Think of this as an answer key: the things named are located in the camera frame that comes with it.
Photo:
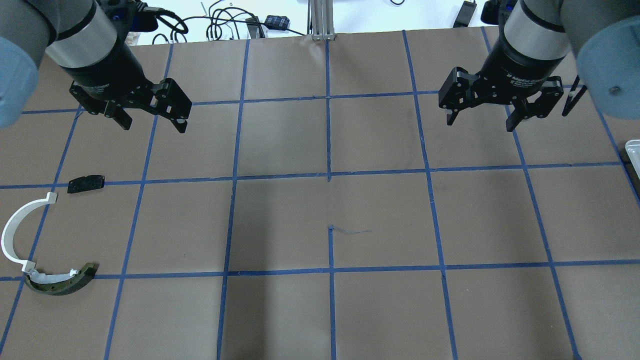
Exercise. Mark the white curved plastic arc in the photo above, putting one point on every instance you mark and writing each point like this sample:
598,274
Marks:
11,227

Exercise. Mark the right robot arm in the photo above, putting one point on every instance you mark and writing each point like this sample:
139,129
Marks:
534,37

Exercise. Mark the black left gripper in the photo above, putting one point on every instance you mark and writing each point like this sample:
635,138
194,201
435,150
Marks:
108,68

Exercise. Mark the aluminium frame post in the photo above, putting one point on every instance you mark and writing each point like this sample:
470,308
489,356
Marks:
321,20

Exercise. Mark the black power adapter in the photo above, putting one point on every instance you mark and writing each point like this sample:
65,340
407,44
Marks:
465,14

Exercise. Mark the dark green curved part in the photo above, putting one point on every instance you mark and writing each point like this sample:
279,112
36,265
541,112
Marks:
61,284

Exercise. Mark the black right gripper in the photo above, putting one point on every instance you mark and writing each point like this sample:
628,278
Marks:
520,68

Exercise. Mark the small black flat part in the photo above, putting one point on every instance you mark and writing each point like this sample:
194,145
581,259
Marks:
92,182

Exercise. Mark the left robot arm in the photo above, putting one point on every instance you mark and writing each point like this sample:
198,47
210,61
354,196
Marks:
87,40

